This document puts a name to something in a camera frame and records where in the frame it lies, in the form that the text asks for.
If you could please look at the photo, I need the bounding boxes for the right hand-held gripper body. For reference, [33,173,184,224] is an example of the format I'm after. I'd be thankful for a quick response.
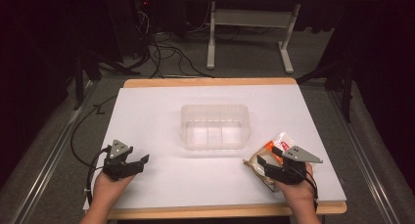
[264,145,324,186]

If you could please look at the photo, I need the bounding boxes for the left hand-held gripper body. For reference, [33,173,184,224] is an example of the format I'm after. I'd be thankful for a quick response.
[102,139,135,181]

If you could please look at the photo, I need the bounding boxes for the clear orange snack packet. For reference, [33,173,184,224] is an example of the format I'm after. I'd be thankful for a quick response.
[243,131,297,193]

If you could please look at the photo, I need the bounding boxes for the person's right hand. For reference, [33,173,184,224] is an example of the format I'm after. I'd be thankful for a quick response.
[276,162,317,204]

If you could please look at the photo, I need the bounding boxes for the person's left hand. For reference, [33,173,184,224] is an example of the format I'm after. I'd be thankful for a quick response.
[92,170,135,202]

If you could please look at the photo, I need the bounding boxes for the white table cover sheet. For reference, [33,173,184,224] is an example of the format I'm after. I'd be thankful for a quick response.
[82,83,347,211]

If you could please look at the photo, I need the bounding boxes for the clear plastic container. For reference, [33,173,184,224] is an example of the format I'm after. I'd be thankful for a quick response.
[180,103,252,152]

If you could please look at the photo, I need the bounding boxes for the black metal stand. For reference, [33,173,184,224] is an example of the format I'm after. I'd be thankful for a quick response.
[71,44,142,112]
[296,52,356,124]

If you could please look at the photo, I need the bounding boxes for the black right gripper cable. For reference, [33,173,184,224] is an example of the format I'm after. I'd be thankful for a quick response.
[304,170,320,213]

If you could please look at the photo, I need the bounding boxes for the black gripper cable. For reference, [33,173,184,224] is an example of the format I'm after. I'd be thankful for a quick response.
[304,170,320,213]
[69,93,117,206]

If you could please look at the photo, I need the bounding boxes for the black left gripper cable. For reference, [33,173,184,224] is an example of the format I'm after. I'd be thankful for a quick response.
[69,93,117,206]

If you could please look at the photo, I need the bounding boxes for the metal floor rail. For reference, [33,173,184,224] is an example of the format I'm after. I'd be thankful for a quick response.
[11,80,97,224]
[327,90,415,224]

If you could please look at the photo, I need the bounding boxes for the black floor cables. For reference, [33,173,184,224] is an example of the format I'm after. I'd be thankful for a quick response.
[131,8,214,80]

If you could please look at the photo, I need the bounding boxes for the white metal desk frame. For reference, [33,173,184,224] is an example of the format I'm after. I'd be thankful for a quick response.
[206,0,301,75]

